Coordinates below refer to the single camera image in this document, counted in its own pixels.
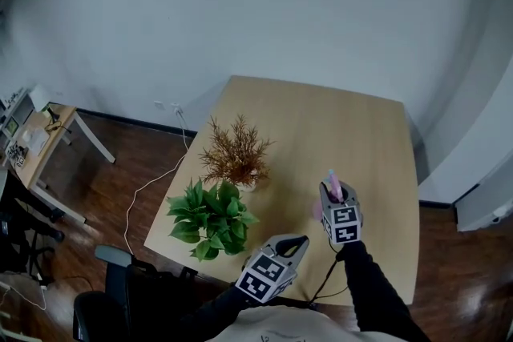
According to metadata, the orange artificial plant white pot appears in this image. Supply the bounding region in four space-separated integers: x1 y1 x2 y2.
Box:
199 114 276 193

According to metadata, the person's left forearm black sleeve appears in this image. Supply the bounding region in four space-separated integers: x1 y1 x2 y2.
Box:
174 282 257 342

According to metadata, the white cabinet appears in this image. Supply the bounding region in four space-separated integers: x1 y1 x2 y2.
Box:
454 155 513 233

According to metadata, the pink spray bottle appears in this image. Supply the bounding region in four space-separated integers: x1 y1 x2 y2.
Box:
312 168 344 219

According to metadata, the person's right forearm black sleeve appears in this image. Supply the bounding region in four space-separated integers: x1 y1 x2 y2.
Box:
335 239 432 342

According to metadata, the person's white shirt torso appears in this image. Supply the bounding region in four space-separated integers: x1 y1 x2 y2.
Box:
208 305 362 342

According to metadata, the small monitor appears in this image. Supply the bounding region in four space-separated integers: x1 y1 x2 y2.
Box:
0 114 23 139

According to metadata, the small wooden side desk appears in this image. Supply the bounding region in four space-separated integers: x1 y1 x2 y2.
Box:
0 103 117 225

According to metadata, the light wooden table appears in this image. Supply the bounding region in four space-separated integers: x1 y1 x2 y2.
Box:
143 74 421 308

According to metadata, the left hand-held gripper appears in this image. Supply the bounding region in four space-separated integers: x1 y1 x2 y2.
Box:
235 234 311 304

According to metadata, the green leafy potted plant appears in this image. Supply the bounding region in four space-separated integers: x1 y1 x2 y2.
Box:
165 178 261 263

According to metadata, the black office chair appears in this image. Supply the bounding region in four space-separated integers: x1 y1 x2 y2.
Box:
73 244 201 342

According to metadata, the white box on desk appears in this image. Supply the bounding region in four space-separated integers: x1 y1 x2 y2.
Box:
20 127 50 155

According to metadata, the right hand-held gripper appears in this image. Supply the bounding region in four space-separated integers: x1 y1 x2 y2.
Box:
318 180 364 246

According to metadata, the white cable on floor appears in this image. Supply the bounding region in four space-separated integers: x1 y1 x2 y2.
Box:
123 107 190 254

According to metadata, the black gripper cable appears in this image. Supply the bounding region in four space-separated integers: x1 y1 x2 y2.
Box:
309 247 350 304

